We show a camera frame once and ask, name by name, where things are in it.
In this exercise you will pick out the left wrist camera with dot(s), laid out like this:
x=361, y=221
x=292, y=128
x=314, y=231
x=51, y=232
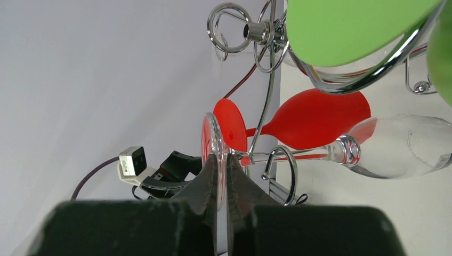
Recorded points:
x=132, y=166

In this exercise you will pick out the red wine glass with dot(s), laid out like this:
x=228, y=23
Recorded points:
x=307, y=120

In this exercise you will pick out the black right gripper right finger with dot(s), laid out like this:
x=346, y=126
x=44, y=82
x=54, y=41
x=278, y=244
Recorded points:
x=258, y=225

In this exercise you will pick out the clear wine glass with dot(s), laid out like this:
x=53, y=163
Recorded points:
x=220, y=55
x=399, y=147

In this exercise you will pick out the chrome wine glass rack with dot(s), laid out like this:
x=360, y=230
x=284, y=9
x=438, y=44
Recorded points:
x=271, y=46

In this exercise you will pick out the green wine glass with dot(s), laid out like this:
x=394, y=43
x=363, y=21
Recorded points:
x=329, y=34

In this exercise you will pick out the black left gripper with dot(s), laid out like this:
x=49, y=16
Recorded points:
x=175, y=169

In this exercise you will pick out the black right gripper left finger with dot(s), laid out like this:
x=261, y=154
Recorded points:
x=182, y=225

